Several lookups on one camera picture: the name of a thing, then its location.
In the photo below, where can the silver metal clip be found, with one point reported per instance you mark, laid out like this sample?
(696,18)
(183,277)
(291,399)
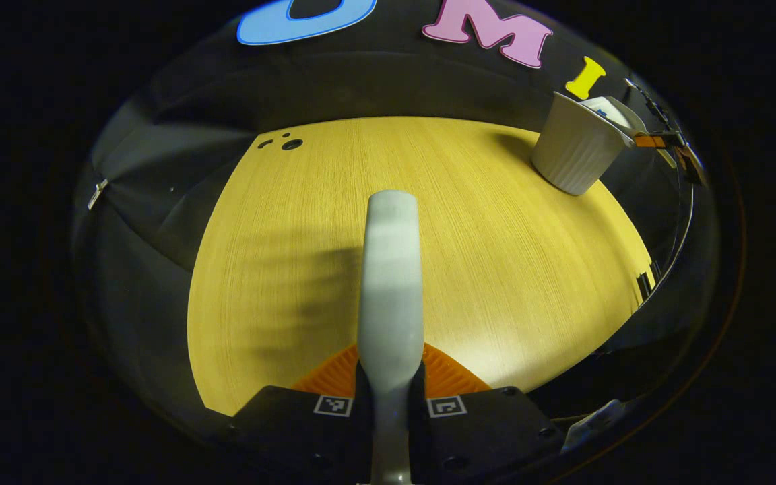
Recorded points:
(97,194)

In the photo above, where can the black desk edge bracket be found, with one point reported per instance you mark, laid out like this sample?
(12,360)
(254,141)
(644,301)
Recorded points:
(644,286)

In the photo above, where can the blue paper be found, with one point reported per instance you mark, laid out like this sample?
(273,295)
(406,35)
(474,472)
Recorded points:
(600,106)

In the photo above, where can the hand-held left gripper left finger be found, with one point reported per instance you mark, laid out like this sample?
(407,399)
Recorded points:
(294,431)

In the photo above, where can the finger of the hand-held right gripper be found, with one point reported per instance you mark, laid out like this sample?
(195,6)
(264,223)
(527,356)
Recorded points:
(654,141)
(691,165)

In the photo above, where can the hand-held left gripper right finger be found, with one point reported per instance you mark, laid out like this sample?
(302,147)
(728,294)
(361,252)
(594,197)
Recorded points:
(489,431)

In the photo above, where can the white ribbed garbage bin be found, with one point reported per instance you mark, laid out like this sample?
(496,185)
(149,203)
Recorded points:
(576,151)

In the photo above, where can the white dustpan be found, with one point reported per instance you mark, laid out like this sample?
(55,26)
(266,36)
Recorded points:
(627,118)

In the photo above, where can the wooden desktop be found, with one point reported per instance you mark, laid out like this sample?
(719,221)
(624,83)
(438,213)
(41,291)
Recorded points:
(496,269)

